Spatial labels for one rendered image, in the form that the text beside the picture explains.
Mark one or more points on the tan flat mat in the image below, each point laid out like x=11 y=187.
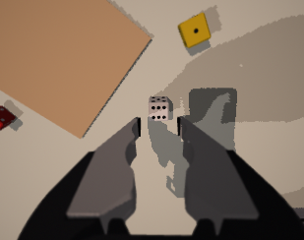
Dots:
x=63 y=59

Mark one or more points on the red die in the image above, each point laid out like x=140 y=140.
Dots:
x=5 y=117

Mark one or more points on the white die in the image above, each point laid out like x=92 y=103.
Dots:
x=158 y=108

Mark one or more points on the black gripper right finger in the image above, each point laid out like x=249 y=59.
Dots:
x=224 y=188

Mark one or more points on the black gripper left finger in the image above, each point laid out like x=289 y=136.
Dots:
x=101 y=186

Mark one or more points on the yellow die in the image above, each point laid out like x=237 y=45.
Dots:
x=194 y=30

